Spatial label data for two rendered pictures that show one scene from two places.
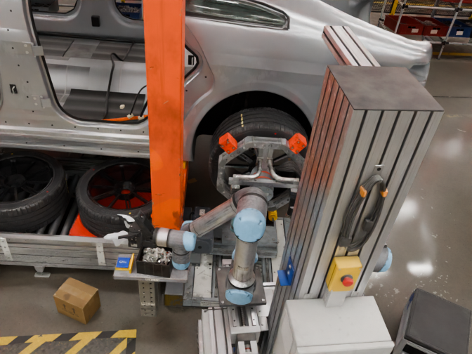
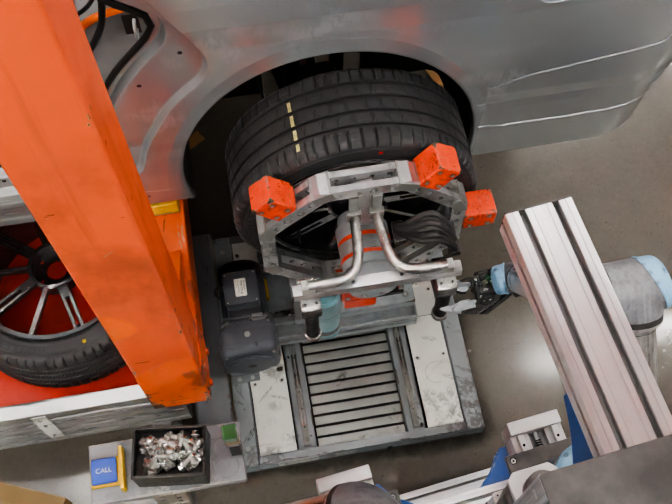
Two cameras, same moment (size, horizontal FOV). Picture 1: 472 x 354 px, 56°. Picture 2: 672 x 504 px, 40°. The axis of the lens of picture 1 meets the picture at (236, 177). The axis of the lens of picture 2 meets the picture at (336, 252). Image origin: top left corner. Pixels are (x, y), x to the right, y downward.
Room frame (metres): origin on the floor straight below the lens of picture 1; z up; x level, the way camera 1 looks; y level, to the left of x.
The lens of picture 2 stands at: (1.02, 0.01, 3.05)
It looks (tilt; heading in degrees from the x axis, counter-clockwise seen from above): 64 degrees down; 355
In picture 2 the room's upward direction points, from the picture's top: straight up
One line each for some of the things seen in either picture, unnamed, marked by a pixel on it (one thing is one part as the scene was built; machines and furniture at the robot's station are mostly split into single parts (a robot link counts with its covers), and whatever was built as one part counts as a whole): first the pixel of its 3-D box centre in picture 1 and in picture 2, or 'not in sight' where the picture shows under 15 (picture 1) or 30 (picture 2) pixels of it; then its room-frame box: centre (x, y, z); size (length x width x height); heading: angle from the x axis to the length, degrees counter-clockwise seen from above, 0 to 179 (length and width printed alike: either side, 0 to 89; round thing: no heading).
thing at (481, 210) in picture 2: not in sight; (476, 208); (2.17, -0.47, 0.85); 0.09 x 0.08 x 0.07; 94
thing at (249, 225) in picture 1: (245, 254); not in sight; (1.19, -0.07, 1.19); 0.15 x 0.12 x 0.55; 176
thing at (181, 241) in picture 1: (181, 240); not in sight; (1.21, 0.19, 1.21); 0.11 x 0.08 x 0.09; 86
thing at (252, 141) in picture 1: (260, 175); (361, 228); (2.14, -0.16, 0.85); 0.54 x 0.07 x 0.54; 94
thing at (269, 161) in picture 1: (283, 166); (411, 232); (2.03, -0.26, 1.03); 0.19 x 0.18 x 0.11; 4
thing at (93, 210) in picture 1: (126, 197); (61, 276); (2.30, 0.76, 0.39); 0.66 x 0.66 x 0.24
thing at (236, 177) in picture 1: (248, 164); (331, 245); (2.01, -0.07, 1.03); 0.19 x 0.18 x 0.11; 4
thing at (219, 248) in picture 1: (242, 234); (334, 282); (2.31, -0.10, 0.13); 0.50 x 0.36 x 0.10; 94
